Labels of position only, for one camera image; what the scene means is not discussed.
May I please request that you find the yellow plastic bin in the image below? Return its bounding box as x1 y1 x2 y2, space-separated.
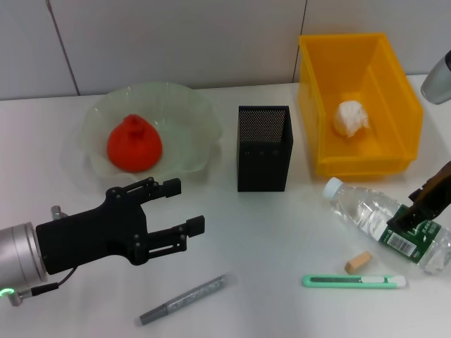
298 32 424 177

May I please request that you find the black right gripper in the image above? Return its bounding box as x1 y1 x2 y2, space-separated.
386 165 451 232

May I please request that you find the silver glitter pen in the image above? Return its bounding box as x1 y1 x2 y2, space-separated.
139 273 228 325

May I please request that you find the black mesh pen holder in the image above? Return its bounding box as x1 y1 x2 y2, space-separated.
236 104 294 193

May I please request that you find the red-orange fruit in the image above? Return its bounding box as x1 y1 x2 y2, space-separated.
106 113 163 173

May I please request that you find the white paper ball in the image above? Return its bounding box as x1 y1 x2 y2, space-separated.
330 100 371 138

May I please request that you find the mint green utility knife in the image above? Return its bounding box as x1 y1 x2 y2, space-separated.
302 274 407 290

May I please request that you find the clear green-label water bottle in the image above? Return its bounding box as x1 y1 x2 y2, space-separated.
323 177 451 275

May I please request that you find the left gripper cable with plug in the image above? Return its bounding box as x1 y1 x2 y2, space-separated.
6 267 78 306

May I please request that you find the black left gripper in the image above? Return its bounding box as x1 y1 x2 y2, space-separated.
36 177 206 275

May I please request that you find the small tan cork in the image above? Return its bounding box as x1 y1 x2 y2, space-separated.
344 250 373 275

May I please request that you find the translucent green fruit plate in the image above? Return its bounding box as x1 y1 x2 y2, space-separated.
78 81 223 184

